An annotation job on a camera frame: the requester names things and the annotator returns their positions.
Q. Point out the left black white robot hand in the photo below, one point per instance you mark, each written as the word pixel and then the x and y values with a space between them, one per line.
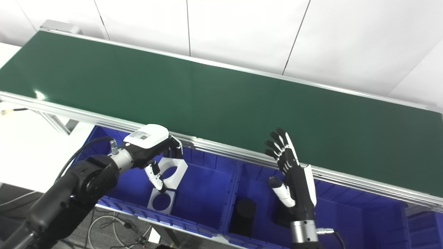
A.
pixel 148 138

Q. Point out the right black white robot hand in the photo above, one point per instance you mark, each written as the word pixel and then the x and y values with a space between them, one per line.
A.
pixel 299 186

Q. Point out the white square part with hole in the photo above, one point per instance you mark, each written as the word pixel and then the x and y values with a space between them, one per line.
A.
pixel 171 204
pixel 180 171

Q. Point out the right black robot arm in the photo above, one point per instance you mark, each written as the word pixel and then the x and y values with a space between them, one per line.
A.
pixel 304 233

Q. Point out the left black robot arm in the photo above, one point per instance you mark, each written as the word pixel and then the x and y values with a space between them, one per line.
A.
pixel 69 193

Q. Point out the black cylinder part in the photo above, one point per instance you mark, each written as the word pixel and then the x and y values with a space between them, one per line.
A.
pixel 244 214

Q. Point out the blue plastic bin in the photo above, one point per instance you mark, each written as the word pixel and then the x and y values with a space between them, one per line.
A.
pixel 425 231
pixel 353 221
pixel 204 193

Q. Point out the green conveyor belt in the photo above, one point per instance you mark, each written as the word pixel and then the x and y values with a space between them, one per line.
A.
pixel 242 107
pixel 221 147

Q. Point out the white power adapter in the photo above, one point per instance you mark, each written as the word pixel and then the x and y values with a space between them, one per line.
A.
pixel 154 236

